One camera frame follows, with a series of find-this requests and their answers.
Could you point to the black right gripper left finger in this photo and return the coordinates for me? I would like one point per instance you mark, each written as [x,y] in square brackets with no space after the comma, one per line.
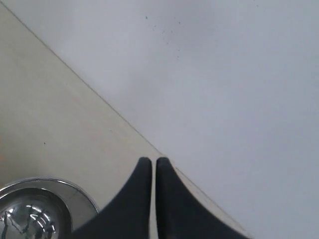
[127,216]

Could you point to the steel mesh strainer basket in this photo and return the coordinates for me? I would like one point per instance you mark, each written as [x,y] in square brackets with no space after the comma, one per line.
[81,207]

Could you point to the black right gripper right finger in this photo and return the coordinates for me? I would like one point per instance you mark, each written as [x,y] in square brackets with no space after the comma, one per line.
[179,214]

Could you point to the small stainless steel bowl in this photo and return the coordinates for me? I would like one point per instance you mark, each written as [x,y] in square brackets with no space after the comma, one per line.
[42,216]

